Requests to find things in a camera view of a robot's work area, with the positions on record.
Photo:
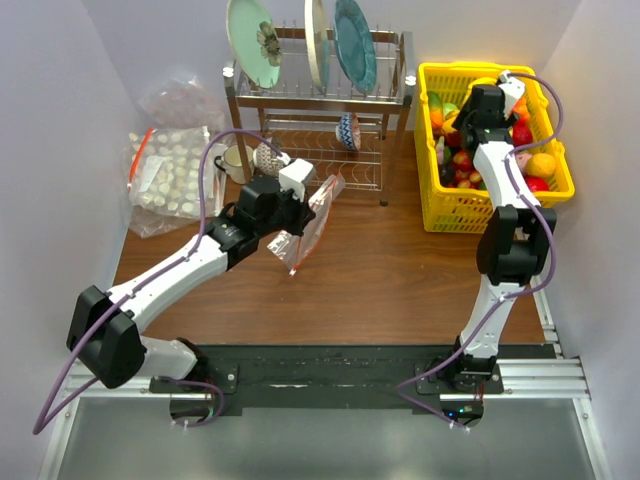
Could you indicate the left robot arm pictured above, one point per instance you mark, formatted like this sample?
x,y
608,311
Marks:
x,y
106,332

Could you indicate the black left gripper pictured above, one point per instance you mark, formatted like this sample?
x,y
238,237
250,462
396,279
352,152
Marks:
x,y
303,214

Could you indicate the mint green flower plate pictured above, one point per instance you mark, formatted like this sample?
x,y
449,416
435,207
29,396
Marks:
x,y
254,41

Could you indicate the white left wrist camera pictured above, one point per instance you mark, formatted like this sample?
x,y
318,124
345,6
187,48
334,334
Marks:
x,y
295,177

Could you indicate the yellow banana bunch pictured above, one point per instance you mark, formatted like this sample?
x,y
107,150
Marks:
x,y
452,125

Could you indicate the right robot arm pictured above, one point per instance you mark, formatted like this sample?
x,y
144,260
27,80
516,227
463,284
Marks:
x,y
516,240

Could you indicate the red tomato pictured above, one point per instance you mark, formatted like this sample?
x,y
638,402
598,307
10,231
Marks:
x,y
536,184

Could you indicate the blue patterned bowl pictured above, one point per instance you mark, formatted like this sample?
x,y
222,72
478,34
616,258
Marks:
x,y
347,132

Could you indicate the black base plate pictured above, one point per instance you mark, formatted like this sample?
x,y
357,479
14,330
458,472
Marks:
x,y
385,377

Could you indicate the orange fruit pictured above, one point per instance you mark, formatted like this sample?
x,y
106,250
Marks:
x,y
541,165

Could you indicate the red apple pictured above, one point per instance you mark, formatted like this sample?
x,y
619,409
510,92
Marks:
x,y
521,135

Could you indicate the grey patterned bowl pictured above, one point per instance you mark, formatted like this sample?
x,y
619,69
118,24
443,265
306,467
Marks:
x,y
267,161

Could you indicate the cream plate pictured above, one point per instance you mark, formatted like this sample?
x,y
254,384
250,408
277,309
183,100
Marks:
x,y
317,43

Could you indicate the yellow plastic basket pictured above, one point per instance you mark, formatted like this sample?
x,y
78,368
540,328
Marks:
x,y
467,211

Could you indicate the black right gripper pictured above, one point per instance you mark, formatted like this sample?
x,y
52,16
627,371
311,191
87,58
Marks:
x,y
462,120

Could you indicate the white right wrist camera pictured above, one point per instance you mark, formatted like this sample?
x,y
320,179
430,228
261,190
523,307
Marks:
x,y
513,90

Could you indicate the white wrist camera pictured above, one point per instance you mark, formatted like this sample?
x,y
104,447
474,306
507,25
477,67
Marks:
x,y
513,90
295,177

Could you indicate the bag of red pieces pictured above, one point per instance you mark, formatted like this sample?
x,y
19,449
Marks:
x,y
180,100

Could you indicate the teal plate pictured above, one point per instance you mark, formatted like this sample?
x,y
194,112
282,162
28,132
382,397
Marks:
x,y
354,46

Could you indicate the metal dish rack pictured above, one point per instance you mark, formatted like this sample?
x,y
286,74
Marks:
x,y
304,120

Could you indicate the bag of white round pieces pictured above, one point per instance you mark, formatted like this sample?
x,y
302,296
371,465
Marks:
x,y
163,182

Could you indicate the cream enamel mug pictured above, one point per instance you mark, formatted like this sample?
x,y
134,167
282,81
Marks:
x,y
230,162

